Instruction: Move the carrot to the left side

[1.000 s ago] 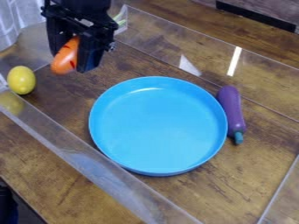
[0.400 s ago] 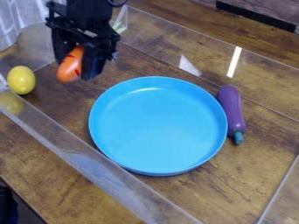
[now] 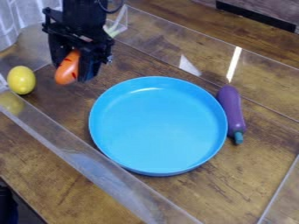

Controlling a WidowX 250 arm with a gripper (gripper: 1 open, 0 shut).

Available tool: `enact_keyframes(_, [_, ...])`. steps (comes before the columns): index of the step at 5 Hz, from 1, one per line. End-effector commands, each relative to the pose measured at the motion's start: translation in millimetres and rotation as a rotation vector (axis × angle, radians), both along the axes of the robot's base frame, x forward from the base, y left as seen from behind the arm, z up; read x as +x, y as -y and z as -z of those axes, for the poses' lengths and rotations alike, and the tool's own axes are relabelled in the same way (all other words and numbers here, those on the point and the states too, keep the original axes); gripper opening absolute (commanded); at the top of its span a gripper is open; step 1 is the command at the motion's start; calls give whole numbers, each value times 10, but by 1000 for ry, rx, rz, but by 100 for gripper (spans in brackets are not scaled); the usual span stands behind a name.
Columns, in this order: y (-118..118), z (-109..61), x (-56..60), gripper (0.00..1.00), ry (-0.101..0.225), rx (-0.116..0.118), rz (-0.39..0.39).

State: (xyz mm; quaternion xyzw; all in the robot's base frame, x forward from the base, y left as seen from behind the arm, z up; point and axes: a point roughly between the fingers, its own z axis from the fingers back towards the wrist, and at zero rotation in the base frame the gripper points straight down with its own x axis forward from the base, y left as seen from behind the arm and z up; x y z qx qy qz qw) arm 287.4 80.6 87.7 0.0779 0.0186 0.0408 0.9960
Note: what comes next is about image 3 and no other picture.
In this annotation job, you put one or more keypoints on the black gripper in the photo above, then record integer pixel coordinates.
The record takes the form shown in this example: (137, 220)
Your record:
(82, 16)

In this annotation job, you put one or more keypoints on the orange toy carrot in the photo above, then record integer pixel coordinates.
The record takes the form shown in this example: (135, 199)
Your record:
(66, 72)

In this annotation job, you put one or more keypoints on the yellow toy lemon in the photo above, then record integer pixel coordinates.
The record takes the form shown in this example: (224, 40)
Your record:
(21, 80)

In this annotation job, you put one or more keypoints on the white grey curtain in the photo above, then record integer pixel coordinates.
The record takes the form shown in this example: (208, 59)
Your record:
(17, 14)

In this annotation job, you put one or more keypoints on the blue round plate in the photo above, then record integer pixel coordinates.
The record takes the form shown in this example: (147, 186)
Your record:
(157, 125)

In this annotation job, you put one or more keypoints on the purple toy eggplant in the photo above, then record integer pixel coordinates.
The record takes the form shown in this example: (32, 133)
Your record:
(229, 101)

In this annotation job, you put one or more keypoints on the black bar in background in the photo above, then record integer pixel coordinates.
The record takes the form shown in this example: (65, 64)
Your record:
(280, 24)

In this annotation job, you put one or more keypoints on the clear acrylic triangle bracket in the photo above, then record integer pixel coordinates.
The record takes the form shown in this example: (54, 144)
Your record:
(116, 25)

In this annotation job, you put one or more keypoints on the clear acrylic barrier wall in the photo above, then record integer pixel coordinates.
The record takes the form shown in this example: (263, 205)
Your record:
(179, 39)

